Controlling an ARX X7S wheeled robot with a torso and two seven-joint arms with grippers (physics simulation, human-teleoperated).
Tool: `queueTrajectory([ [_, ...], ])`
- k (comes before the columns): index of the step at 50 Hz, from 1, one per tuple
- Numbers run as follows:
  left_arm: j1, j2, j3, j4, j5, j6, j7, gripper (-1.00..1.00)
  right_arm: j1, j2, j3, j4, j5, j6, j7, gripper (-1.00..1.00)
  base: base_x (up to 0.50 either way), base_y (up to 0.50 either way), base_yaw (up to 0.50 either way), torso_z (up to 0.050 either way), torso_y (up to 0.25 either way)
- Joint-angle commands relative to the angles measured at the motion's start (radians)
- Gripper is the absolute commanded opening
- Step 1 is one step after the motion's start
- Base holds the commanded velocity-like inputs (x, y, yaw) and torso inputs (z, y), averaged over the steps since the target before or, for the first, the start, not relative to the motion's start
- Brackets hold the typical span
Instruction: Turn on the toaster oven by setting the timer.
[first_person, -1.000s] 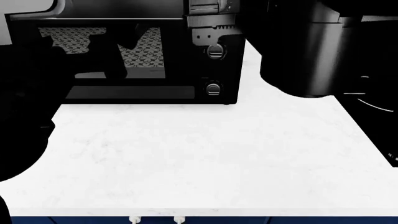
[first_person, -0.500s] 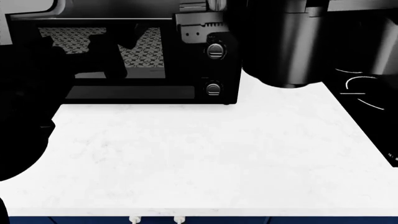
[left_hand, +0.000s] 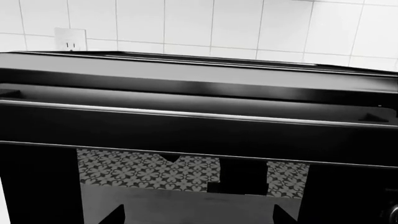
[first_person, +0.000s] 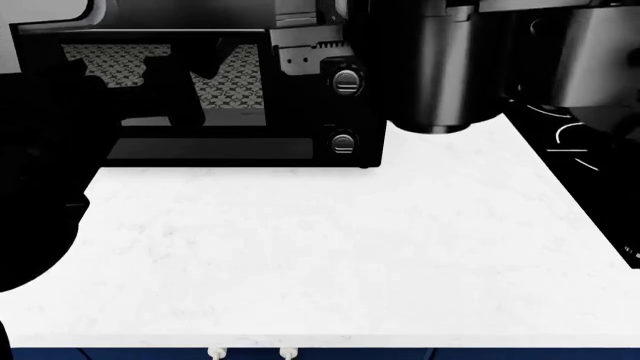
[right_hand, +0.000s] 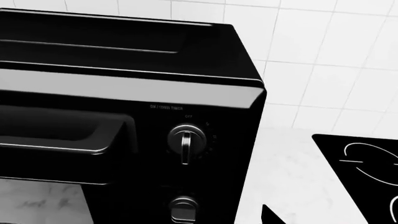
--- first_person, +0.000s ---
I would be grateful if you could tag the black glass stovetop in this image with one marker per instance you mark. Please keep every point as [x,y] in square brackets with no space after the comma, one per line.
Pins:
[575,195]

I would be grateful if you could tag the large silver toaster oven knob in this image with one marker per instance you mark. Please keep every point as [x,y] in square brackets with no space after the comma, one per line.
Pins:
[346,81]

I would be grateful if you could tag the small silver toaster oven knob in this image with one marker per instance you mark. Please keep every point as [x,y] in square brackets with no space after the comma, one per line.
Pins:
[344,143]

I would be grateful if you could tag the black toaster oven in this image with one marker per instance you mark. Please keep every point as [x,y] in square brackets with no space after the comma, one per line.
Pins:
[300,112]

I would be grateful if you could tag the grey toothed mechanical block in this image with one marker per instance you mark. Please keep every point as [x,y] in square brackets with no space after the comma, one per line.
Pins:
[300,56]

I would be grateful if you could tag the dark metallic cylindrical appliance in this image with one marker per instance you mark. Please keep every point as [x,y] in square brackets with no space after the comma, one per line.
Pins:
[440,75]

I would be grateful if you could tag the black robot torso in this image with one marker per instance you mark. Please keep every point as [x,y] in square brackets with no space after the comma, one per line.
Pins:
[4,343]

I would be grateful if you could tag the dark metallic pot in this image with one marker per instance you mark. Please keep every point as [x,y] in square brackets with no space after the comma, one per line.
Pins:
[590,56]

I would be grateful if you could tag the blue base cabinet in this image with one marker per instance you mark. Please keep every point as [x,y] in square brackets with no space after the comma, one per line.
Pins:
[400,354]

